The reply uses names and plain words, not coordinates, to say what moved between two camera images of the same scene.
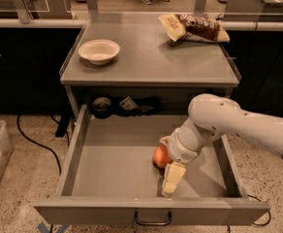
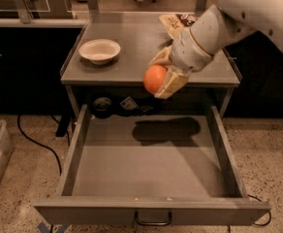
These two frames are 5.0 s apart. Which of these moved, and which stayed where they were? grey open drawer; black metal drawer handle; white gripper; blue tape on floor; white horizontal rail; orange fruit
Moved: white gripper; orange fruit
Stayed: blue tape on floor; black metal drawer handle; white horizontal rail; grey open drawer
